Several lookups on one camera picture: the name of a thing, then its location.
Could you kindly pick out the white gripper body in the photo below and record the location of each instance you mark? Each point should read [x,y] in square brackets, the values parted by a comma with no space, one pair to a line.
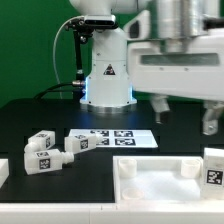
[176,52]

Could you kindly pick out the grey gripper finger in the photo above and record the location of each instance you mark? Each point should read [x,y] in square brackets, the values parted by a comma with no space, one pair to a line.
[214,109]
[161,108]

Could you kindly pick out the white square tabletop tray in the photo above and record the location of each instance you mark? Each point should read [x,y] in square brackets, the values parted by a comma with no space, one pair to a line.
[162,179]

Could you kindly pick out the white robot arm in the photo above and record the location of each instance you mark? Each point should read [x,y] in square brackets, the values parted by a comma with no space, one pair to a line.
[109,86]

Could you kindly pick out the white marker sheet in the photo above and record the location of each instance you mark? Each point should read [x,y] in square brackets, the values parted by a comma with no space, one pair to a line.
[121,138]

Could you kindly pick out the white front barrier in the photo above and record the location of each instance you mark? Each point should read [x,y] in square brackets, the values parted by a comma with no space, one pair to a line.
[146,213]

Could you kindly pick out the white left barrier block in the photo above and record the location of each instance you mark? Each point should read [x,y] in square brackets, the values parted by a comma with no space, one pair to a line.
[4,171]

